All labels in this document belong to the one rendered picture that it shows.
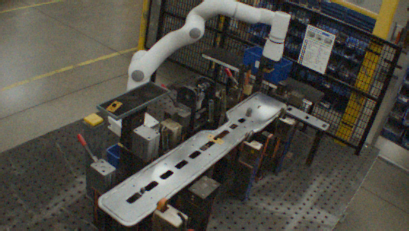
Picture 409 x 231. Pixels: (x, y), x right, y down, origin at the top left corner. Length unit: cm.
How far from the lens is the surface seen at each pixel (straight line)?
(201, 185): 153
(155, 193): 150
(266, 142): 202
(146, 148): 162
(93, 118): 161
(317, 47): 256
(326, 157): 257
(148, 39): 496
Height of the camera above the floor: 204
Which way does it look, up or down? 31 degrees down
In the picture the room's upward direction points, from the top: 11 degrees clockwise
